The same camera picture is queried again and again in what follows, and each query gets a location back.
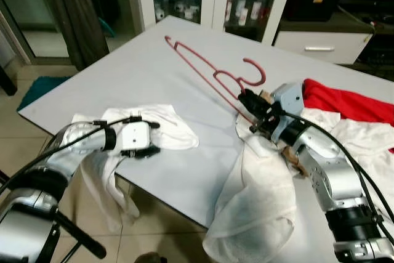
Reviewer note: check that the white table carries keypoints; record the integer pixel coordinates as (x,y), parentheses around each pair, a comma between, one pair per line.
(123,72)

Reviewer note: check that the chrome and black clothes rack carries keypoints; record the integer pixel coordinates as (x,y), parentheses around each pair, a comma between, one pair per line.
(80,235)

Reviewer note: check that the white drawer unit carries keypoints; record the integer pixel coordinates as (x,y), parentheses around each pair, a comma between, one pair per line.
(345,47)

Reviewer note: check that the printed white shirt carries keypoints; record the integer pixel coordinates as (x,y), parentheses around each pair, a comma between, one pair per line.
(258,201)

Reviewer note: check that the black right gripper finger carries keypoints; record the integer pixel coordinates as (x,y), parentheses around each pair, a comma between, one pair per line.
(249,105)
(255,98)

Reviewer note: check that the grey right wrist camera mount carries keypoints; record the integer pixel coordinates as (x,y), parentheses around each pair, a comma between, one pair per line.
(288,98)

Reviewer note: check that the teal floor mat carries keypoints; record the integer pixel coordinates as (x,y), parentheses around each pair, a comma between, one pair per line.
(43,90)

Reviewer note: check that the red jersey with white trim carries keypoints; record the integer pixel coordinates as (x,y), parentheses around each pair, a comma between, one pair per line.
(351,100)

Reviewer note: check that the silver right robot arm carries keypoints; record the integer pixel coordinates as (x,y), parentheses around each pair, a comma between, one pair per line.
(335,180)

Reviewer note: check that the dark robot left foot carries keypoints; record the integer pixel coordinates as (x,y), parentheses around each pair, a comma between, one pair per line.
(149,258)

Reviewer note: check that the grey curtain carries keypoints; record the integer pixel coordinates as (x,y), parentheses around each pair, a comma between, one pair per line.
(74,16)

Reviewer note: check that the plain white garment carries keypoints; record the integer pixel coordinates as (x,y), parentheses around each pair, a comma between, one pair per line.
(166,127)

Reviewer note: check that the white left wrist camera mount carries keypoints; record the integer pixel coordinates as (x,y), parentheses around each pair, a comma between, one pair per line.
(134,135)

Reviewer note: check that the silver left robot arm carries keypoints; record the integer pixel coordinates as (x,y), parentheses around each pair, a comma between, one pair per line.
(74,143)

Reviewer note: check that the red plastic hanger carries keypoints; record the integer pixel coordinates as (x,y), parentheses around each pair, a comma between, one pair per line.
(264,75)

